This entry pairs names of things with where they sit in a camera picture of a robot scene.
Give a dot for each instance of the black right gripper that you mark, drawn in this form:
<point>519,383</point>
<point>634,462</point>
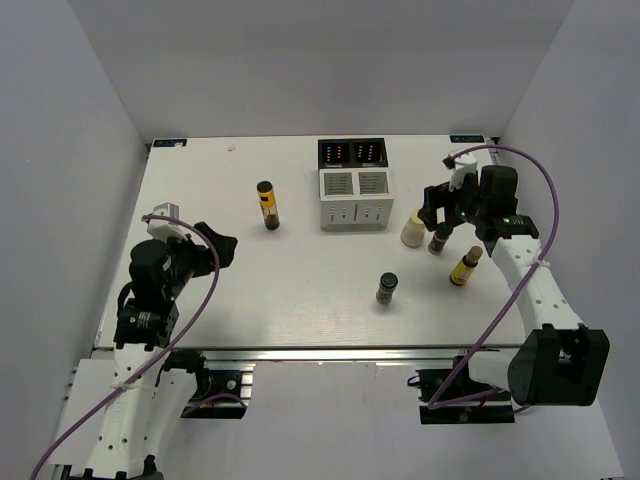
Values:
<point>471,184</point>

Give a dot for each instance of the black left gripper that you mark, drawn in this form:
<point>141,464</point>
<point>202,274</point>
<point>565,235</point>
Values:
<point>205,256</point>

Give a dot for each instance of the small brown spice bottle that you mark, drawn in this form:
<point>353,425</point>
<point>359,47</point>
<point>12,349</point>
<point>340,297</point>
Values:
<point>439,239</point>

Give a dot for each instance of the white lidded cream jar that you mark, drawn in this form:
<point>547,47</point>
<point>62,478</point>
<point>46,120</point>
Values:
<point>413,232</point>

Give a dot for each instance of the yellow label dark cap bottle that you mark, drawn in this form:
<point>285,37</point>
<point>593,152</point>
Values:
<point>462,272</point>

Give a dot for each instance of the tall yellow label bottle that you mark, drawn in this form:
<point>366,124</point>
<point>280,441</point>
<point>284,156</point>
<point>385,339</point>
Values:
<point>267,201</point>

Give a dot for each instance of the black lid spice jar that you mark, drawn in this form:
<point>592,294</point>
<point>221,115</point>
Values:
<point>388,283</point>

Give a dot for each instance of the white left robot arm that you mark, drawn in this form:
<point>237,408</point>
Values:
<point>152,381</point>

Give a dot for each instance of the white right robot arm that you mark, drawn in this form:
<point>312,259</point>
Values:
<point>561,361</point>

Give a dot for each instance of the blue right corner label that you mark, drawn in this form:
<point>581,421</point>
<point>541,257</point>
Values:
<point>466,139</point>

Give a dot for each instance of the blue corner label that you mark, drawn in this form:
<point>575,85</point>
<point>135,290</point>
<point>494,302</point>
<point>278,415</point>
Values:
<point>169,143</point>
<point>466,139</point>

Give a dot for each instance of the white slotted organizer rack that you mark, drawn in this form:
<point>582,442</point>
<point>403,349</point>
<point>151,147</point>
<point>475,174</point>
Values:
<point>355,199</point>

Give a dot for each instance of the black organizer rack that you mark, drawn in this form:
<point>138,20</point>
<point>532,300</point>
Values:
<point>352,153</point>

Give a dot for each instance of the blue left corner label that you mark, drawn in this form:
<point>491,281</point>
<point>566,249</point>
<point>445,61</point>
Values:
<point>169,143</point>

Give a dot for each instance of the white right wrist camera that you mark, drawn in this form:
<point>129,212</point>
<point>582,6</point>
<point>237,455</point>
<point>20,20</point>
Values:
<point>460,164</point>

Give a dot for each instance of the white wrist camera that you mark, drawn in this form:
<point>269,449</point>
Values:
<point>161,224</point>
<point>460,164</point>

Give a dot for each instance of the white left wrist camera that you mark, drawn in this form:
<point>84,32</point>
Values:
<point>161,224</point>

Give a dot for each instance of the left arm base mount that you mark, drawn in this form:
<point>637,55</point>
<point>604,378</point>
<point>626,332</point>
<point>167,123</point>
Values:
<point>218,391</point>

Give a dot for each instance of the aluminium front table rail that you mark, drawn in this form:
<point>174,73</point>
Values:
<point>329,354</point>

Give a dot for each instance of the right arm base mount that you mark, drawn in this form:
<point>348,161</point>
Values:
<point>471,402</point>

